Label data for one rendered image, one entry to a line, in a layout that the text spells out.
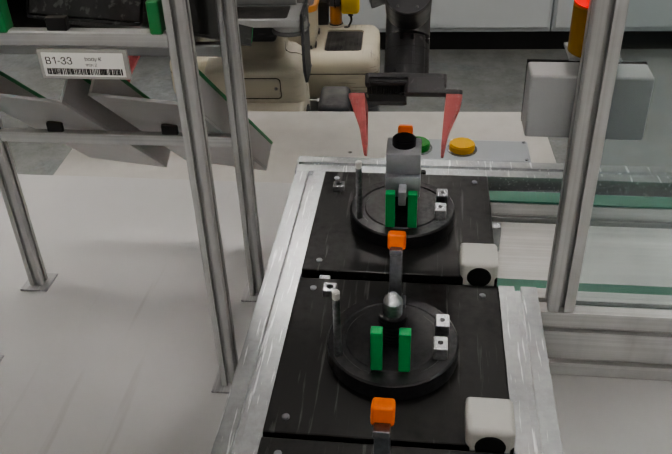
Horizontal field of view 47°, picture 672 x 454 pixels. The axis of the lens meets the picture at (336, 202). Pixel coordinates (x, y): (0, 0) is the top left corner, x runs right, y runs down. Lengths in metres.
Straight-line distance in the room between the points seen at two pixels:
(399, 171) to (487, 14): 3.16
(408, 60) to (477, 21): 3.13
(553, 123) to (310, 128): 0.77
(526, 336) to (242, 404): 0.32
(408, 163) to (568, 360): 0.31
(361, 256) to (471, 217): 0.17
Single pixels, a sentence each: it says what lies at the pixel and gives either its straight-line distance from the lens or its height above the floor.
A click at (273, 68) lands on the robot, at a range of 1.73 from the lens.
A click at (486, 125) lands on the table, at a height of 0.86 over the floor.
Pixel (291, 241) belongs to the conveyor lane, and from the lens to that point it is 1.05.
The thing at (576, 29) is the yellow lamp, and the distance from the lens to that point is 0.80.
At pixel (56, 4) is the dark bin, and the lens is 0.84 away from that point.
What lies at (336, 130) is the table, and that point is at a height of 0.86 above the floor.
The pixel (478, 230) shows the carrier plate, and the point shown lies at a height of 0.97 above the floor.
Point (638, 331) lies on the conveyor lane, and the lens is 0.99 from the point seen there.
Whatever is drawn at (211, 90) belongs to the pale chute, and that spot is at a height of 1.18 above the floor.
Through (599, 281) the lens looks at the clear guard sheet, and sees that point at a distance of 0.94.
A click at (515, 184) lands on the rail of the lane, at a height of 0.95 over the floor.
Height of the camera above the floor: 1.56
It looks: 33 degrees down
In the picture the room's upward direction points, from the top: 2 degrees counter-clockwise
